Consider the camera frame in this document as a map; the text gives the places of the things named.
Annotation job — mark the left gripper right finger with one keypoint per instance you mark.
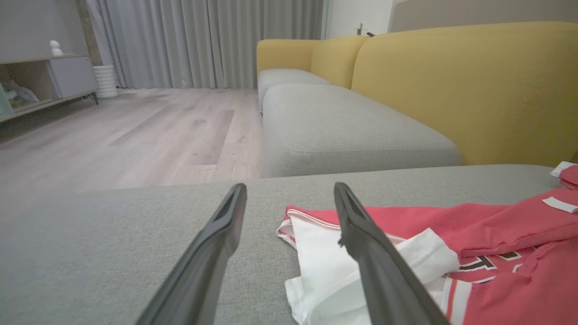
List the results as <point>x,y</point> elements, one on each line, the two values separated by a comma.
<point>384,280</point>

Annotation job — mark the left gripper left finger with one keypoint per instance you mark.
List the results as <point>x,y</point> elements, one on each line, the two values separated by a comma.
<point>203,271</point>

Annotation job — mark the red and white sports jersey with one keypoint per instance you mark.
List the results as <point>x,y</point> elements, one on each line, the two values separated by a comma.
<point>496,221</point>

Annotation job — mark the grey sofa seat cushion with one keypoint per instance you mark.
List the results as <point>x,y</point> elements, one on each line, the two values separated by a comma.
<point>284,79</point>
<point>352,131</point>
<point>113,234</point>

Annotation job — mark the yellow sofa back cushion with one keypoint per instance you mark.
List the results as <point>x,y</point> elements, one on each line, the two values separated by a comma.
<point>284,52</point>
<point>474,90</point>
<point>336,61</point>

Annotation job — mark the white ribbed cylinder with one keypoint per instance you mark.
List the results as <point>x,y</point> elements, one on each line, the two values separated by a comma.
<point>106,81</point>

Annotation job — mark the grey pleated curtain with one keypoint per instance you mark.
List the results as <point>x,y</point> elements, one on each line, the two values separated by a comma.
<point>203,40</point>

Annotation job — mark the grey low media cabinet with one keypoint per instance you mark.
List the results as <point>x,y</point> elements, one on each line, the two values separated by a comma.
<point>72,74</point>

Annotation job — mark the pale bundle in cabinet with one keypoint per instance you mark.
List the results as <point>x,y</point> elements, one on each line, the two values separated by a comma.
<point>22,95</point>

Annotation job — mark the small white figurine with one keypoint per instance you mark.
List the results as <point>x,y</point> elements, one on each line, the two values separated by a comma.
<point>55,48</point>

